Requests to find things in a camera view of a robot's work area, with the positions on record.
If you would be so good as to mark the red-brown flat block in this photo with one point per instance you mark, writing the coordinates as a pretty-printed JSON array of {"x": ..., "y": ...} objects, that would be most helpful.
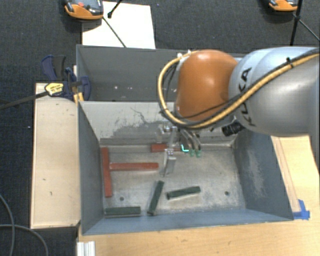
[
  {"x": 158, "y": 147},
  {"x": 107, "y": 175},
  {"x": 135, "y": 166}
]

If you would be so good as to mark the black cylinder on white bracket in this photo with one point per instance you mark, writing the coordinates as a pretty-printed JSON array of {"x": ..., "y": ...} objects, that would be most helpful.
[{"x": 231, "y": 129}]

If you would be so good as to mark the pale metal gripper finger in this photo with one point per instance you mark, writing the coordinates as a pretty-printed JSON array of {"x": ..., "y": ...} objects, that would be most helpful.
[
  {"x": 172, "y": 163},
  {"x": 165, "y": 165}
]

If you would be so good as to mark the dark green flat block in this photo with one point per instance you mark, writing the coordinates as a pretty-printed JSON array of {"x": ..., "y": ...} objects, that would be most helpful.
[
  {"x": 183, "y": 192},
  {"x": 156, "y": 197},
  {"x": 122, "y": 211}
]

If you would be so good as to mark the grey metal bin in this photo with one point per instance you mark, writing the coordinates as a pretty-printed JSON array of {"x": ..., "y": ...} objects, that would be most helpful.
[{"x": 200, "y": 180}]

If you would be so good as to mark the pale wood flat board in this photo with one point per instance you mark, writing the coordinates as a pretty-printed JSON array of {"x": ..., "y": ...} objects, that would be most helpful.
[{"x": 55, "y": 160}]

